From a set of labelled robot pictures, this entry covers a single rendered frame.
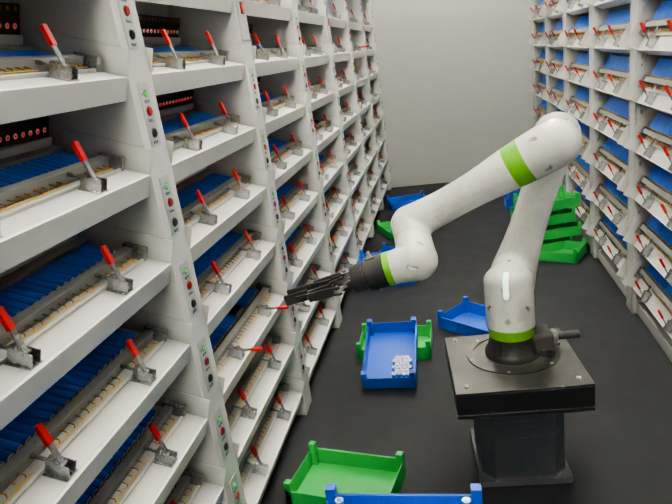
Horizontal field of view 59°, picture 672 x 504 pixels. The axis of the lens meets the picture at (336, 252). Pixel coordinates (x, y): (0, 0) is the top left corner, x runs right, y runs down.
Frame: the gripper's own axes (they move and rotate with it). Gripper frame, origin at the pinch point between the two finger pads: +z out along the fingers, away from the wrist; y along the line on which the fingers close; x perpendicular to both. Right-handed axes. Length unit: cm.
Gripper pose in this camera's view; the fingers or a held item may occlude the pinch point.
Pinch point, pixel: (297, 295)
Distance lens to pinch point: 167.1
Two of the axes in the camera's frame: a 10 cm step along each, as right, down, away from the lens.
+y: -1.6, 3.3, -9.3
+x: 3.5, 9.0, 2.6
